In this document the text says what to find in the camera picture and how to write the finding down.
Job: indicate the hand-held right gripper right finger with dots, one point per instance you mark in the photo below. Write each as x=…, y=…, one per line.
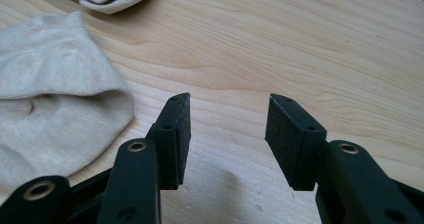
x=296, y=144

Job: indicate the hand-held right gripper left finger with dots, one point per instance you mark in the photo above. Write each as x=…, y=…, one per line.
x=170, y=140

